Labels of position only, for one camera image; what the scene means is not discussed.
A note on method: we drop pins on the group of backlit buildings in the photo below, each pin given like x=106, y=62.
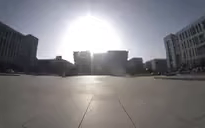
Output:
x=100, y=63

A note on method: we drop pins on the grey paved plaza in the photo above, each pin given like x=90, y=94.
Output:
x=100, y=103

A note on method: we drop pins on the white multi-storey building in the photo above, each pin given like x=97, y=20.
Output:
x=193, y=45

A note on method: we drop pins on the dark large building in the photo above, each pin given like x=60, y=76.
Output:
x=10, y=50

